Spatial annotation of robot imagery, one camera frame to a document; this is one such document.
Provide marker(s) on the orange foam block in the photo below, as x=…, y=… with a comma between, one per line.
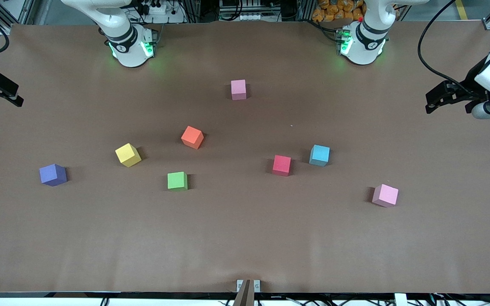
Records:
x=192, y=137

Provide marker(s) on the red foam block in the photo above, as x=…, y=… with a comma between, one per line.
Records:
x=282, y=163

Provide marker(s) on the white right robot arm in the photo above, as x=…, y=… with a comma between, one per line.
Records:
x=128, y=55

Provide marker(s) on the tan mounting bar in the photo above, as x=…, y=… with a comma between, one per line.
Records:
x=243, y=295

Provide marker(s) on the blue foam block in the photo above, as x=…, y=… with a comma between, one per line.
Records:
x=320, y=154

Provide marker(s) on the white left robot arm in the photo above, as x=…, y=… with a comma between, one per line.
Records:
x=364, y=53

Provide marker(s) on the white socket bar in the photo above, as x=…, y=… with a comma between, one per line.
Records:
x=238, y=17

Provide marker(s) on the pink foam block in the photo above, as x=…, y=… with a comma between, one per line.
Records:
x=386, y=194
x=238, y=87

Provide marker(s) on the yellow foam block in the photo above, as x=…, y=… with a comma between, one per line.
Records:
x=126, y=154

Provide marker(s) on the brown table cover sheet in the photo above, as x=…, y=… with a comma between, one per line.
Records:
x=245, y=238

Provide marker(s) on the small metal bracket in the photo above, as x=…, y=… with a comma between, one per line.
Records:
x=257, y=285

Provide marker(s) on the white power strip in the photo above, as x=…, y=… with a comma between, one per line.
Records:
x=164, y=17

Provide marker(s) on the purple foam block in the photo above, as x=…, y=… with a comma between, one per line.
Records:
x=52, y=173

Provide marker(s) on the orange snack packets pile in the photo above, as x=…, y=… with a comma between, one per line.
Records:
x=334, y=10

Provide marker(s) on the green foam block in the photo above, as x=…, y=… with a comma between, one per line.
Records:
x=177, y=180

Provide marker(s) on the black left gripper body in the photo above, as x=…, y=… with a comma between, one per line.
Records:
x=470, y=83

